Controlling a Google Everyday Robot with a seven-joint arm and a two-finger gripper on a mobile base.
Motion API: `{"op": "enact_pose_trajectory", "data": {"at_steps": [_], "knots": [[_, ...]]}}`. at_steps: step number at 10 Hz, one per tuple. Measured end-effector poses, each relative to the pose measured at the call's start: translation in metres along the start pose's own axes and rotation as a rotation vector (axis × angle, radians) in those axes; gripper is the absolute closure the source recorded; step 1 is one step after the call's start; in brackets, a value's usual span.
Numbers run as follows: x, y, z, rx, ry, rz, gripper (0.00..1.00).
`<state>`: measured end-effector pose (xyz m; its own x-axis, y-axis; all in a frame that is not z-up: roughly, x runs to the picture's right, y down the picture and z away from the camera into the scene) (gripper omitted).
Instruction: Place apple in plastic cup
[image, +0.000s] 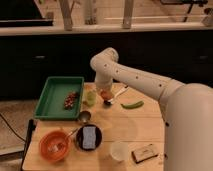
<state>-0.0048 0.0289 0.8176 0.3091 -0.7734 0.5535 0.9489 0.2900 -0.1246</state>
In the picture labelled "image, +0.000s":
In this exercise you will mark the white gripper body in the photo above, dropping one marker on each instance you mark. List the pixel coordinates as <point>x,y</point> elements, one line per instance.
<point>103,82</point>

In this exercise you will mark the red apple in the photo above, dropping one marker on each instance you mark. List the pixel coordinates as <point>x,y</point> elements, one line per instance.
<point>106,95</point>

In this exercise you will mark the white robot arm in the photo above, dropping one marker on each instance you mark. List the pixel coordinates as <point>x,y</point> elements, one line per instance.
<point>187,110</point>

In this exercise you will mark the small green cup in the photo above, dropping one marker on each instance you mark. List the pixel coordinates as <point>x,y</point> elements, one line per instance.
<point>91,98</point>

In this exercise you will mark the clear plastic cup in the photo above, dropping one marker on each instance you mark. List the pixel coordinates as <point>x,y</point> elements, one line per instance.
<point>119,151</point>

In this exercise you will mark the brown grape bunch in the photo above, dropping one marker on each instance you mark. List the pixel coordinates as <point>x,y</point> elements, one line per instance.
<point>70,99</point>

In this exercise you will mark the metal spoon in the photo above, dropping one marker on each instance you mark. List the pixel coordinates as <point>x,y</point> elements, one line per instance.
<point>83,118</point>

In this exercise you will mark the green plastic tray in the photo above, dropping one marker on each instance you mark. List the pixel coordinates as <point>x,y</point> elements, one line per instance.
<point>51,102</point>

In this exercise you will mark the blue sponge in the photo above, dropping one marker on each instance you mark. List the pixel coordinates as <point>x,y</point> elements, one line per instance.
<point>89,137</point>

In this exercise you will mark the black bowl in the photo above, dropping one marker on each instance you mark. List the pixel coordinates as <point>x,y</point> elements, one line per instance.
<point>79,137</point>

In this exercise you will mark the orange plastic bowl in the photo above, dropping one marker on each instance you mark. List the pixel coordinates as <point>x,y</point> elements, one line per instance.
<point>54,146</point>

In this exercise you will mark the white handled brush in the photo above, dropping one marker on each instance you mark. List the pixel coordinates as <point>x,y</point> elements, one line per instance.
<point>112,100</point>

